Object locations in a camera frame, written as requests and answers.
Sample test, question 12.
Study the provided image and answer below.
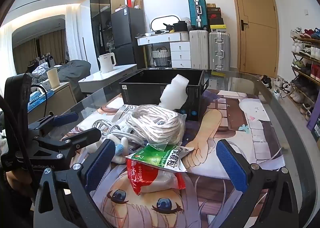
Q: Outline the white electric kettle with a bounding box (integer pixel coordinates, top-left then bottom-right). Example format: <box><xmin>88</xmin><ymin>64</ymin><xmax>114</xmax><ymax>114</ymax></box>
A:
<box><xmin>97</xmin><ymin>53</ymin><xmax>116</xmax><ymax>73</ymax></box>

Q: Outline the beige cup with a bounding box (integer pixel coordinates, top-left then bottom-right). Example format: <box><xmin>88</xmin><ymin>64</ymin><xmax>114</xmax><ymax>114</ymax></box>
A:
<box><xmin>46</xmin><ymin>68</ymin><xmax>60</xmax><ymax>91</ymax></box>

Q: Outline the white side table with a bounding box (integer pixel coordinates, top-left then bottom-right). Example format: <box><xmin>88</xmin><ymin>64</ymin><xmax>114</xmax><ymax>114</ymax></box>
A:
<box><xmin>78</xmin><ymin>64</ymin><xmax>138</xmax><ymax>93</ymax></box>

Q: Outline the wooden low cabinet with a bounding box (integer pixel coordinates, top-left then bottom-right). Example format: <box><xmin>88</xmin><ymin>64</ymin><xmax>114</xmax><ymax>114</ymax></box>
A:
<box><xmin>27</xmin><ymin>81</ymin><xmax>77</xmax><ymax>123</ymax></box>

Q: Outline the white power cable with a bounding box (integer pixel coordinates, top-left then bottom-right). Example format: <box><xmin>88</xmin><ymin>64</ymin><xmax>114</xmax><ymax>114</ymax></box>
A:
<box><xmin>92</xmin><ymin>119</ymin><xmax>148</xmax><ymax>143</ymax></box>

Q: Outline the white bubble wrap sheet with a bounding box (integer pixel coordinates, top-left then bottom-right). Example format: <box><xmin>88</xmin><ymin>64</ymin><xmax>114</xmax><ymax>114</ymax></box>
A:
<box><xmin>159</xmin><ymin>74</ymin><xmax>189</xmax><ymax>111</ymax></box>

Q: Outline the pile of loose shoes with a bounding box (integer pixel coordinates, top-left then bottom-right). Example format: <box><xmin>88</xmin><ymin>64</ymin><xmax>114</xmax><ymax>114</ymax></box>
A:
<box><xmin>260</xmin><ymin>75</ymin><xmax>290</xmax><ymax>101</ymax></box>

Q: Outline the white curtain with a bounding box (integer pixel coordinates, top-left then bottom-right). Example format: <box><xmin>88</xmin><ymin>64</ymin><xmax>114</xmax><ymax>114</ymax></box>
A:
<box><xmin>65</xmin><ymin>4</ymin><xmax>83</xmax><ymax>62</ymax></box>

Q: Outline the black bag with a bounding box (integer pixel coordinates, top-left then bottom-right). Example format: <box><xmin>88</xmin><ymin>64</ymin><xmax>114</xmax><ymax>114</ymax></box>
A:
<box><xmin>172</xmin><ymin>21</ymin><xmax>188</xmax><ymax>32</ymax></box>

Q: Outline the white dressing table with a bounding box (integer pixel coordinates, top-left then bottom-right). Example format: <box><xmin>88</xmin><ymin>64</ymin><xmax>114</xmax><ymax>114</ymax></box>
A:
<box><xmin>136</xmin><ymin>32</ymin><xmax>192</xmax><ymax>69</ymax></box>

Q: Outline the black refrigerator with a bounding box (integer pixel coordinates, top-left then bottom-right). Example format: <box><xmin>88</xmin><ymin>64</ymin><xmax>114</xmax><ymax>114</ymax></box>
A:
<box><xmin>111</xmin><ymin>7</ymin><xmax>147</xmax><ymax>69</ymax></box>

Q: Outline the bagged white rope coil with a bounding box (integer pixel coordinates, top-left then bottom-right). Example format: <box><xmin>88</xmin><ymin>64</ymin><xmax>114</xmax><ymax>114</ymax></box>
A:
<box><xmin>125</xmin><ymin>105</ymin><xmax>187</xmax><ymax>152</ymax></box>

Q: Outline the dark grey beanbag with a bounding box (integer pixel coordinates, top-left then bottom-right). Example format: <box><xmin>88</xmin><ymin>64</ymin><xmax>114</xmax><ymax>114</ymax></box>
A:
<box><xmin>56</xmin><ymin>60</ymin><xmax>92</xmax><ymax>88</ymax></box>

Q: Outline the tan wooden door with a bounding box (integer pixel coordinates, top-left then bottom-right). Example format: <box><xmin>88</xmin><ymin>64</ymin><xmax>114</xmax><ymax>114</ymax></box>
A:
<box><xmin>229</xmin><ymin>0</ymin><xmax>279</xmax><ymax>77</ymax></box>

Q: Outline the teal suitcase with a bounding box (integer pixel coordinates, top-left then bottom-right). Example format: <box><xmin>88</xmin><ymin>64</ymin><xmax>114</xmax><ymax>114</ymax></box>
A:
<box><xmin>188</xmin><ymin>0</ymin><xmax>208</xmax><ymax>30</ymax></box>

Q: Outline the red balloon packet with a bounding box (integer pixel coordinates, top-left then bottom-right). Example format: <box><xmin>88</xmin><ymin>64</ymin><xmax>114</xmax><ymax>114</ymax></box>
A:
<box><xmin>126</xmin><ymin>159</ymin><xmax>187</xmax><ymax>196</ymax></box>

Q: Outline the metal shoe rack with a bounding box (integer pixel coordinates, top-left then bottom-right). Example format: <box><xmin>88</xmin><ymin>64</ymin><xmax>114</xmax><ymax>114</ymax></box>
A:
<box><xmin>290</xmin><ymin>28</ymin><xmax>320</xmax><ymax>121</ymax></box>

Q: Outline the white suitcase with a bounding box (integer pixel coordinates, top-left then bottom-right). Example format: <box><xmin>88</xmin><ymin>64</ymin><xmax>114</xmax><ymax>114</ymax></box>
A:
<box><xmin>189</xmin><ymin>30</ymin><xmax>209</xmax><ymax>70</ymax></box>

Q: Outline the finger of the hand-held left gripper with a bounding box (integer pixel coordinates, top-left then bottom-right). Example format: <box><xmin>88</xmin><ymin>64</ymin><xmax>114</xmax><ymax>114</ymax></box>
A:
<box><xmin>34</xmin><ymin>128</ymin><xmax>102</xmax><ymax>158</ymax></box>
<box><xmin>28</xmin><ymin>111</ymin><xmax>79</xmax><ymax>134</ymax></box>

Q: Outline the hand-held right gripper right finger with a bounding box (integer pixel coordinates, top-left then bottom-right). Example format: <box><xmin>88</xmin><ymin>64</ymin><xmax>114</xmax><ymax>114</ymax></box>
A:
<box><xmin>216</xmin><ymin>139</ymin><xmax>299</xmax><ymax>228</ymax></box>

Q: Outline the black glass cabinet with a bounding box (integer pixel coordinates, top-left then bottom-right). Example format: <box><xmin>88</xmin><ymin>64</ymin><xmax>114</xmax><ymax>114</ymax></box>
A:
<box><xmin>89</xmin><ymin>0</ymin><xmax>125</xmax><ymax>61</ymax></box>

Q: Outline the silver suitcase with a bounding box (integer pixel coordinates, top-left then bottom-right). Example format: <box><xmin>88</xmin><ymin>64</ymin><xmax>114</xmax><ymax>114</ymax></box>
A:
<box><xmin>208</xmin><ymin>32</ymin><xmax>231</xmax><ymax>71</ymax></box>

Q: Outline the black storage box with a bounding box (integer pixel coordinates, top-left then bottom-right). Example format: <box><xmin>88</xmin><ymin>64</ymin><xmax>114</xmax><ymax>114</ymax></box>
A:
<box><xmin>119</xmin><ymin>68</ymin><xmax>209</xmax><ymax>122</ymax></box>

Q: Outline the purple box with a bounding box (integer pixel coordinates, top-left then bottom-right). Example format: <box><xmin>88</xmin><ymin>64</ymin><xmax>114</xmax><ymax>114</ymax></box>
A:
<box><xmin>306</xmin><ymin>106</ymin><xmax>320</xmax><ymax>141</ymax></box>

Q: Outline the person's left hand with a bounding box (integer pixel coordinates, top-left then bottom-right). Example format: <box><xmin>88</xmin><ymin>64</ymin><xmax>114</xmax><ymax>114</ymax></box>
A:
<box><xmin>5</xmin><ymin>170</ymin><xmax>35</xmax><ymax>198</ymax></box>

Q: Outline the woven storage basket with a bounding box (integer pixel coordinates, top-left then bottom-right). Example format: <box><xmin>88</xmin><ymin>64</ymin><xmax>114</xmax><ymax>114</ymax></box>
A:
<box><xmin>151</xmin><ymin>47</ymin><xmax>172</xmax><ymax>67</ymax></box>

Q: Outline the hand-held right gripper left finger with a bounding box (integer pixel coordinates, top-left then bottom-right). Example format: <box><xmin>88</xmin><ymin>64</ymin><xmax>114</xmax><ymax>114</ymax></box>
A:
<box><xmin>34</xmin><ymin>138</ymin><xmax>117</xmax><ymax>228</ymax></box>

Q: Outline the oval vanity mirror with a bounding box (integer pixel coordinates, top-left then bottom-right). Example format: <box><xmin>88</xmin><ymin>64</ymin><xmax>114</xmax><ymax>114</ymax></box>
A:
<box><xmin>150</xmin><ymin>15</ymin><xmax>184</xmax><ymax>32</ymax></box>

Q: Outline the printed cartoon table mat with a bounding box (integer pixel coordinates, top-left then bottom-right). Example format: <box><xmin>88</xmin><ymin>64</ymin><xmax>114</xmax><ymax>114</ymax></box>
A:
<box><xmin>61</xmin><ymin>89</ymin><xmax>288</xmax><ymax>228</ymax></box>

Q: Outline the green and white packet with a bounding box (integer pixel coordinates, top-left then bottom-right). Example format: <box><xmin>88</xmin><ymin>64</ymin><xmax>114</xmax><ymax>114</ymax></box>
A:
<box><xmin>125</xmin><ymin>143</ymin><xmax>194</xmax><ymax>173</ymax></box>

